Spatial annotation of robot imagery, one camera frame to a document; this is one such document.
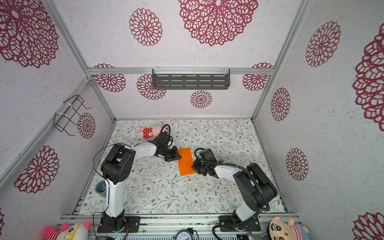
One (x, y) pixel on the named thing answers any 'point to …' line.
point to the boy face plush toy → (279, 229)
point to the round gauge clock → (184, 235)
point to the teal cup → (101, 188)
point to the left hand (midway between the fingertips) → (181, 158)
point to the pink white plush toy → (77, 231)
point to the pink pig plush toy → (150, 133)
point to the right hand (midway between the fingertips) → (190, 164)
